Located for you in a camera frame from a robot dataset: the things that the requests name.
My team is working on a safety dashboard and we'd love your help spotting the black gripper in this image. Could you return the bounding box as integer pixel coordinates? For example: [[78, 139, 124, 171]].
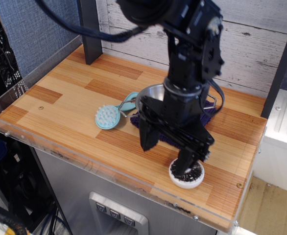
[[139, 97, 210, 176]]

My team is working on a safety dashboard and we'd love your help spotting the black and white round brush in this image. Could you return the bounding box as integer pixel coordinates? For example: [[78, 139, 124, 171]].
[[168, 159, 205, 189]]

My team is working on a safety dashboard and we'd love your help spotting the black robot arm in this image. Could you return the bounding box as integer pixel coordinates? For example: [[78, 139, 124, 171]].
[[119, 0, 224, 177]]

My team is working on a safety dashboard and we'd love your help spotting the purple folded cloth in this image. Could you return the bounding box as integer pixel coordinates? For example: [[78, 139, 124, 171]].
[[131, 101, 216, 152]]

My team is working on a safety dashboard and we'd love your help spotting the teal scrub brush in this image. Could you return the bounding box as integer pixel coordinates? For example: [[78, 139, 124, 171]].
[[95, 92, 139, 130]]

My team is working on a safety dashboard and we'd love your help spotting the silver button panel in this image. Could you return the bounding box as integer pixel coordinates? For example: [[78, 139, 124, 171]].
[[89, 191, 149, 235]]

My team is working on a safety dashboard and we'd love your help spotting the white aluminium block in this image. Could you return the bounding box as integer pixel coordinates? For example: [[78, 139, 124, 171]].
[[253, 90, 287, 190]]

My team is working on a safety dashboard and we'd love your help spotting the dark right post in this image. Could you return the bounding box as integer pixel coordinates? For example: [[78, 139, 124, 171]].
[[261, 42, 287, 118]]

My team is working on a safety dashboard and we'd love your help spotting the dark post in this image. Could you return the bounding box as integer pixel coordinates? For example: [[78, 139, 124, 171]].
[[261, 42, 287, 118], [77, 0, 102, 65]]

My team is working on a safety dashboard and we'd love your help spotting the dark left post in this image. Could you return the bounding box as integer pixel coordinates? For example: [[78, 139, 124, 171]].
[[77, 0, 102, 65]]

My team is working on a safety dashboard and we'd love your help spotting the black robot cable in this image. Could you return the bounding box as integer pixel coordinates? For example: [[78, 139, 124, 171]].
[[34, 0, 225, 116]]

